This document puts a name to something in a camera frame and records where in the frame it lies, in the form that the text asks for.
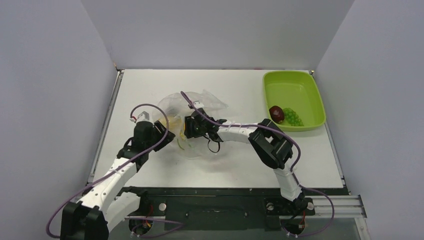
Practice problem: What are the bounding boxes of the clear plastic bag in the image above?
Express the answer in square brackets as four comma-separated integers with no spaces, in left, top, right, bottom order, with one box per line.
[157,90,228,159]

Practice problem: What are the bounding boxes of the red fake fruit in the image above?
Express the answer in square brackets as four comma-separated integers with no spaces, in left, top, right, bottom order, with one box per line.
[268,105,285,124]

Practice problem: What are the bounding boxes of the green fake grapes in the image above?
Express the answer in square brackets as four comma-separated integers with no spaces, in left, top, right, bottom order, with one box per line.
[283,107,304,127]

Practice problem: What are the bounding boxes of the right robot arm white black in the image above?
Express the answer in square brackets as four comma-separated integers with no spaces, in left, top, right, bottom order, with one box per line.
[184,108,304,214]

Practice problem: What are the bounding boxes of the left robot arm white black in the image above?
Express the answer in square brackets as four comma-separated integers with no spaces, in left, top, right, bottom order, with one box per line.
[59,120,175,240]

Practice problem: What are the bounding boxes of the yellow fake fruit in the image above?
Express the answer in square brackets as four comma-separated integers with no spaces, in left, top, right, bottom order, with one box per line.
[167,115,186,140]

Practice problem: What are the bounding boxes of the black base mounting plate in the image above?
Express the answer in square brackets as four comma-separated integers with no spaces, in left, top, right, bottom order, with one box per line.
[129,187,316,232]

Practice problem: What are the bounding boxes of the green plastic tray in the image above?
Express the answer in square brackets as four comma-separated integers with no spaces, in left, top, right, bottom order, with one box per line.
[262,70,327,132]

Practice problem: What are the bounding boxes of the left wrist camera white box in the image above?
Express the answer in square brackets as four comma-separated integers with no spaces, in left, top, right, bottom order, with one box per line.
[136,111,150,123]

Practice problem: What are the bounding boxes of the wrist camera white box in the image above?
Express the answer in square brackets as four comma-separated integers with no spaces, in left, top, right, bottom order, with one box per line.
[188,101,205,109]
[136,111,150,123]

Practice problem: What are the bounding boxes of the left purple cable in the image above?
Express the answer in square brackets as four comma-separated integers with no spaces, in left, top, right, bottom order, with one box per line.
[45,103,185,239]

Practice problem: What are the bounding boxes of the purple cable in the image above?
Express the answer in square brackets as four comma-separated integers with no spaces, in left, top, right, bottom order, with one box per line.
[180,91,335,238]
[45,103,185,239]

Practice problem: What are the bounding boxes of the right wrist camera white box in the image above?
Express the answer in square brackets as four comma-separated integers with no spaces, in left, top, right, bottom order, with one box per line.
[188,101,205,109]

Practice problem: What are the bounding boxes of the aluminium table rail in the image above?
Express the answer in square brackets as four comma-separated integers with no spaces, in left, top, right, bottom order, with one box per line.
[86,69,125,185]

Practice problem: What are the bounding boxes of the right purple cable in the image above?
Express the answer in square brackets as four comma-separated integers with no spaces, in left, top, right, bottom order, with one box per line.
[180,91,335,238]

